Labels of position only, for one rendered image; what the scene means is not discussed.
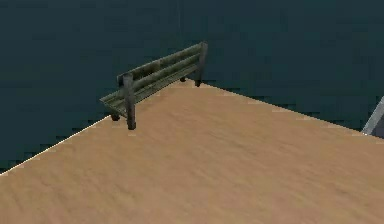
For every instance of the grey room door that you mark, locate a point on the grey room door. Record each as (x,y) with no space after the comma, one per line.
(376,120)

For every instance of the green slatted wooden bench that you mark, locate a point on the green slatted wooden bench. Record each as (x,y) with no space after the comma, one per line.
(156,71)

